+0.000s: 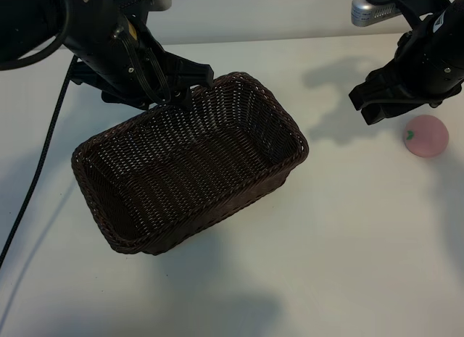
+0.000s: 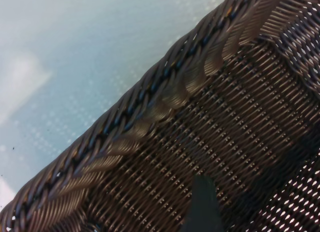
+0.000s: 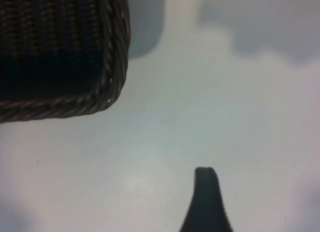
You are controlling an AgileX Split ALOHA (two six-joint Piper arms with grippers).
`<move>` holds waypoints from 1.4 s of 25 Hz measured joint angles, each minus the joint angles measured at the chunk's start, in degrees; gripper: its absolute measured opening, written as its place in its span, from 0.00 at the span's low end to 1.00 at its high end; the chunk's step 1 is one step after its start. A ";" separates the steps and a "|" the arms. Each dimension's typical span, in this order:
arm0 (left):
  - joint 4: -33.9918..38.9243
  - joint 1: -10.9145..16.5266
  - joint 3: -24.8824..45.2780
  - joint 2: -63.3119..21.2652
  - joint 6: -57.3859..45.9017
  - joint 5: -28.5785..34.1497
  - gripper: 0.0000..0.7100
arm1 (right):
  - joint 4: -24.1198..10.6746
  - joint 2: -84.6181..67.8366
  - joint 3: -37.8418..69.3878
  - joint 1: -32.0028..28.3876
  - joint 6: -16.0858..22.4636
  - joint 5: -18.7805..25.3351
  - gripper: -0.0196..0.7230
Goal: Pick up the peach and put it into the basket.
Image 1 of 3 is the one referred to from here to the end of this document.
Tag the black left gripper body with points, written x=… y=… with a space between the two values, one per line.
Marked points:
x=105 y=43

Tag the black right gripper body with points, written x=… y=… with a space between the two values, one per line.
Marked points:
x=431 y=69

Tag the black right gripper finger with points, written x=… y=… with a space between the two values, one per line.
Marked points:
x=389 y=110
x=377 y=88

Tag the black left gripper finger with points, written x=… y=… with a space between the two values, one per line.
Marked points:
x=190 y=73
x=182 y=99

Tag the pink peach with green leaf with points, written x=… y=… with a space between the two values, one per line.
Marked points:
x=429 y=137

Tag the dark brown wicker basket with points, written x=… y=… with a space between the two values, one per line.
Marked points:
x=181 y=170

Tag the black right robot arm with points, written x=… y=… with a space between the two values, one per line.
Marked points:
x=453 y=16

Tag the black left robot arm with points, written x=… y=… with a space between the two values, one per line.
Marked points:
x=25 y=21

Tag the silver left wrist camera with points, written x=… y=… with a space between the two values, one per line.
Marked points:
x=161 y=3

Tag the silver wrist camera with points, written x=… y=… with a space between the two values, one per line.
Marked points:
x=161 y=3
x=366 y=11

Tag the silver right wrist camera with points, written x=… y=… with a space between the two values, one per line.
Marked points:
x=366 y=11

